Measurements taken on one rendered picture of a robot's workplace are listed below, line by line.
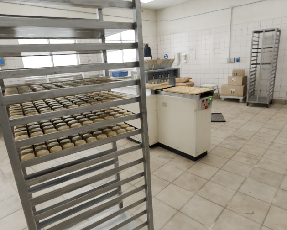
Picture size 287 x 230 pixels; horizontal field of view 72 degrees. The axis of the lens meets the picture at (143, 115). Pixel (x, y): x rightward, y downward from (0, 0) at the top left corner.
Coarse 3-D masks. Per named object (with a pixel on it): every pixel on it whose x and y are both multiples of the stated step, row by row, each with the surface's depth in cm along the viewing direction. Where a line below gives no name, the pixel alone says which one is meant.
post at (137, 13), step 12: (132, 0) 92; (144, 72) 101; (144, 84) 102; (144, 96) 104; (144, 108) 105; (144, 120) 107; (144, 132) 108; (144, 144) 110; (144, 156) 113; (144, 168) 116; (144, 180) 119
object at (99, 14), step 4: (96, 12) 128; (100, 12) 127; (100, 16) 128; (100, 40) 132; (104, 40) 132; (104, 56) 134; (104, 60) 135; (104, 72) 137; (108, 72) 138; (112, 144) 152; (116, 164) 156; (116, 176) 159; (116, 188) 164; (120, 204) 166; (120, 208) 167
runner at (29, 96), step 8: (128, 80) 100; (136, 80) 103; (64, 88) 84; (72, 88) 86; (80, 88) 88; (88, 88) 90; (96, 88) 92; (104, 88) 94; (112, 88) 96; (8, 96) 74; (16, 96) 75; (24, 96) 77; (32, 96) 78; (40, 96) 80; (48, 96) 81; (56, 96) 83
